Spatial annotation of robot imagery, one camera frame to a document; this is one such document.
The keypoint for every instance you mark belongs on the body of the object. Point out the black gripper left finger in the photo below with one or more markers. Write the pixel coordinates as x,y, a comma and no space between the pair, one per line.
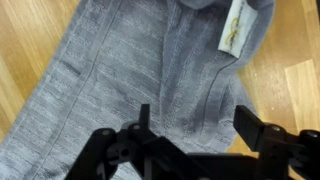
110,156

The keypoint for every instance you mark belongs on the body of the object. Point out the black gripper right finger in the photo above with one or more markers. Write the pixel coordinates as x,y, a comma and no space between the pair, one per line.
286,150

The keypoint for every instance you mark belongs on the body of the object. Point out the grey striped towel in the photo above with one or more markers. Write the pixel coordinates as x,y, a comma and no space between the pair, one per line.
133,66

